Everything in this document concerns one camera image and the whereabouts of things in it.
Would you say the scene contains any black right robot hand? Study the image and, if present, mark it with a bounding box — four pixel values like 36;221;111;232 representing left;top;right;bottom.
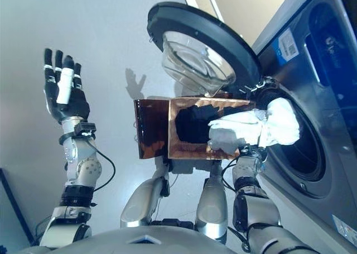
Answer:
239;143;267;161

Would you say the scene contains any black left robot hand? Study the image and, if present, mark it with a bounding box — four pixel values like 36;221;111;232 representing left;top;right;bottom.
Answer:
42;47;91;124

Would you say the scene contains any light grey white garment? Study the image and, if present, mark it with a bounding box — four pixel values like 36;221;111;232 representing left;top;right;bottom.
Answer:
208;97;302;154

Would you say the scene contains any grey front-load washing machine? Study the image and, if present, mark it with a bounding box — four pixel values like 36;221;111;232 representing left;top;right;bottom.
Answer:
239;0;357;254

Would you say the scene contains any round glass washing machine door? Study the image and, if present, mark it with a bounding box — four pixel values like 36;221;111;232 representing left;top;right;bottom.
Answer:
146;2;262;97

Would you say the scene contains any light wicker laundry basket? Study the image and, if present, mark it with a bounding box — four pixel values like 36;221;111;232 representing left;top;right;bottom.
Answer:
167;97;256;160

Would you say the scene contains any black garment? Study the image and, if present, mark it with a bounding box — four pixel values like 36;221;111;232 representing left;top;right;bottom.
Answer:
174;104;221;143

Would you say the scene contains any silver right robot leg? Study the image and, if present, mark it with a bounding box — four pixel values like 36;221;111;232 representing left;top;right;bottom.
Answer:
196;164;228;243

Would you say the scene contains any glossy dark brown stool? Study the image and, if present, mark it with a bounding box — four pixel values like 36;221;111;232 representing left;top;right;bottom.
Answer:
133;98;171;159

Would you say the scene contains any small blue white sticker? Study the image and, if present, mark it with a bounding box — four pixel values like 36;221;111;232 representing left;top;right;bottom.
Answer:
276;32;301;62

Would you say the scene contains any blue energy label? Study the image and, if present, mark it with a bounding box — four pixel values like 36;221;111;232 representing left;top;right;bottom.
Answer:
331;214;357;242

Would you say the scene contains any grey board with dark edge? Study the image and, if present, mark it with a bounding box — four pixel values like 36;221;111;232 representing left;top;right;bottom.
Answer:
0;167;36;246

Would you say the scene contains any white counter cabinet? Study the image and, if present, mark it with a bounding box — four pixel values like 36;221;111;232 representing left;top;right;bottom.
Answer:
178;0;291;47

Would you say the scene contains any grey robot torso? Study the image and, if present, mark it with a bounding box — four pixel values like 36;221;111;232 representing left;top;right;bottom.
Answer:
19;227;252;254

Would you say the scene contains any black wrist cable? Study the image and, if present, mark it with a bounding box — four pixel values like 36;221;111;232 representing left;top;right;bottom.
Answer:
89;141;117;192

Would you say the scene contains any black upper arm cable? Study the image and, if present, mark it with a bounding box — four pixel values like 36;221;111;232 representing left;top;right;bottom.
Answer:
35;216;54;238

